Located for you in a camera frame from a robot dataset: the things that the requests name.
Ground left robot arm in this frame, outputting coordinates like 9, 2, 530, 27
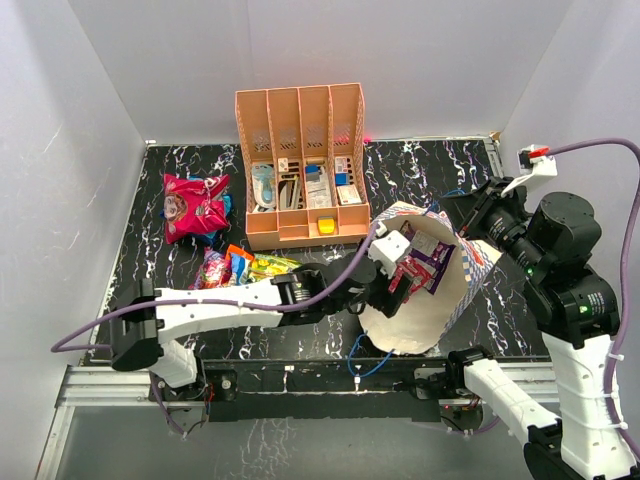
109, 255, 411, 399

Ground light blue tape dispenser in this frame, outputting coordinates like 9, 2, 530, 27
251, 163, 276, 209

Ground blue eraser block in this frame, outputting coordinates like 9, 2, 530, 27
305, 165, 322, 182

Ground green snack packet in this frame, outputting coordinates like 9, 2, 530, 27
248, 253, 301, 282

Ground yellow orange sticky notes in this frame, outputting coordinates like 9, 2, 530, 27
317, 216, 336, 235

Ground purple cable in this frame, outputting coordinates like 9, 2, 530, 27
547, 138, 640, 451
50, 234, 381, 437

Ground orange desk organizer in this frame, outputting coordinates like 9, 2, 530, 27
235, 83, 371, 250

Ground purple Fox's candy bag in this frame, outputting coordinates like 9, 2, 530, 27
190, 247, 231, 290

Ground blue snack box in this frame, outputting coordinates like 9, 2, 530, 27
229, 253, 254, 286

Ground small pink snack packet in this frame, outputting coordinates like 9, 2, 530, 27
389, 255, 436, 295

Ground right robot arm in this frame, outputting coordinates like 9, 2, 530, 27
440, 177, 639, 479

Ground purple snack packet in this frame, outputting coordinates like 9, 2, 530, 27
399, 221, 455, 295

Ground pink red snack packet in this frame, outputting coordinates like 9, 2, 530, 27
162, 172, 231, 245

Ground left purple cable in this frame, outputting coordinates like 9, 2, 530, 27
50, 234, 381, 437

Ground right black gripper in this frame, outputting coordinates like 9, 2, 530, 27
437, 175, 546, 274

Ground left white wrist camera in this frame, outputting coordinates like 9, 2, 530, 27
367, 222, 410, 279

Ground orange Fox's candy bag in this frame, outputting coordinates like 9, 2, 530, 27
225, 244, 254, 263

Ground white red small box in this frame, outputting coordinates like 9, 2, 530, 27
336, 184, 362, 206

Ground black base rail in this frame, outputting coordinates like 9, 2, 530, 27
149, 358, 487, 427

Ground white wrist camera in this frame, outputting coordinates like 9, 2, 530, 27
367, 222, 410, 279
500, 144, 558, 198

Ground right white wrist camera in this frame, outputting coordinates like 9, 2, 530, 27
500, 144, 558, 198

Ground blue checkered paper bag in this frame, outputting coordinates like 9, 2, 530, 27
347, 201, 501, 378

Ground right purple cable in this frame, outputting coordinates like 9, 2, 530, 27
547, 138, 640, 451

